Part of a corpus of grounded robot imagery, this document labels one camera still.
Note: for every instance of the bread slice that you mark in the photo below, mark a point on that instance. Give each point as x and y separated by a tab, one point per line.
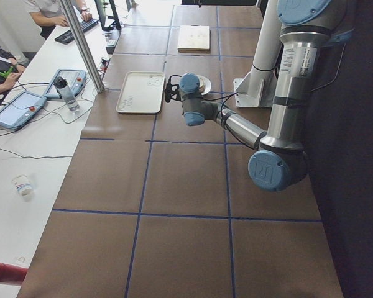
202	84

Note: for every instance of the white round plate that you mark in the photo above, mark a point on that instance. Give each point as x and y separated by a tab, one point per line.
208	85

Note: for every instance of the paper cup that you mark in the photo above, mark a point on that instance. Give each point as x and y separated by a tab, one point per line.
22	185

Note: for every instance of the far teach pendant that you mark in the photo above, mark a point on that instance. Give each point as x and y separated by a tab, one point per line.
76	80

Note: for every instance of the seated person white shirt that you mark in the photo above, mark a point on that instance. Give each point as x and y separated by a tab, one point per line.
47	14

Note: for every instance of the red cylinder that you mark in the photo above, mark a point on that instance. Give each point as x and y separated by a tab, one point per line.
12	275

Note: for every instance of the clear water bottle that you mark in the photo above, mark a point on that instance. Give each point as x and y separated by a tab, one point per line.
66	93

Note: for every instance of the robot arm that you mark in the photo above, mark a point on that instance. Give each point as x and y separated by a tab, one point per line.
290	40

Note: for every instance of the aluminium frame post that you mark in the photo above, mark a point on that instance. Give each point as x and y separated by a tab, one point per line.
82	44

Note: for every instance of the near teach pendant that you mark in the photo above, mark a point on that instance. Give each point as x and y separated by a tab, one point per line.
21	109

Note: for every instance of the cream bear serving tray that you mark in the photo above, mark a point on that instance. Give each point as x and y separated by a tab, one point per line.
141	93

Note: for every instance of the wooden cutting board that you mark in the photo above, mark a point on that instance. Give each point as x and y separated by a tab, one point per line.
193	38

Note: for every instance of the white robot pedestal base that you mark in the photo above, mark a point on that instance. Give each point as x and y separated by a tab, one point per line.
257	88

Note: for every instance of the teach pendant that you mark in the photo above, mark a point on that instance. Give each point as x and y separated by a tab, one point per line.
21	109
76	80

